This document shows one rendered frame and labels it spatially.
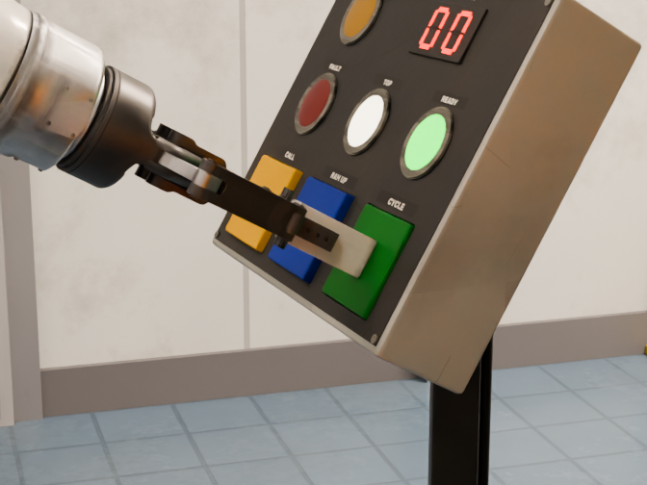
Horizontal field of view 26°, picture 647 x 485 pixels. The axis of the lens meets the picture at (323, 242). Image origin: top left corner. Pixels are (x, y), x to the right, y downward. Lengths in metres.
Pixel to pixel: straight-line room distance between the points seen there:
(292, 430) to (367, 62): 2.28
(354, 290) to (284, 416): 2.46
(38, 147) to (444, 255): 0.28
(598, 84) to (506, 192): 0.10
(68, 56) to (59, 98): 0.03
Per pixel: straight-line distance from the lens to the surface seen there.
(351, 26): 1.20
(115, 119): 0.89
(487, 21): 1.03
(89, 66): 0.88
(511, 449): 3.29
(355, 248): 1.00
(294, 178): 1.16
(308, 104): 1.20
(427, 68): 1.07
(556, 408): 3.55
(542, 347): 3.84
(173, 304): 3.49
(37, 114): 0.87
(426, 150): 1.01
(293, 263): 1.09
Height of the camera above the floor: 1.27
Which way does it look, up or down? 15 degrees down
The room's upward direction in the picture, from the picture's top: straight up
